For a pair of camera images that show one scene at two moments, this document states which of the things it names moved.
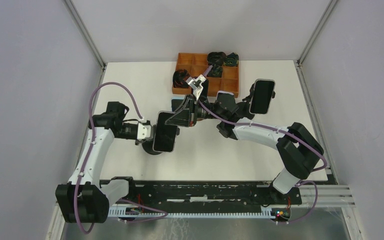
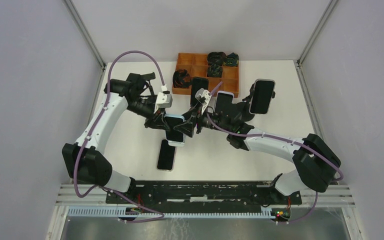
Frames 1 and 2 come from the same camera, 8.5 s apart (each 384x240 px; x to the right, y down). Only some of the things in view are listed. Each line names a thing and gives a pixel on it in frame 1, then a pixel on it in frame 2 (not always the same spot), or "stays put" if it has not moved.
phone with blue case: [176, 102] to [175, 138]
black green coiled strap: [231, 60] stays put
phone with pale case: [262, 96] stays put
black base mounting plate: [210, 192] stays put
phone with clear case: [165, 135] to [166, 157]
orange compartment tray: [196, 64] stays put
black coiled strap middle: [216, 71] stays put
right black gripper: [187, 114] to [193, 116]
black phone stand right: [244, 107] stays put
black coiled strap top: [216, 58] stays put
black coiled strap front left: [179, 77] stays put
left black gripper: [137, 142] to [157, 121]
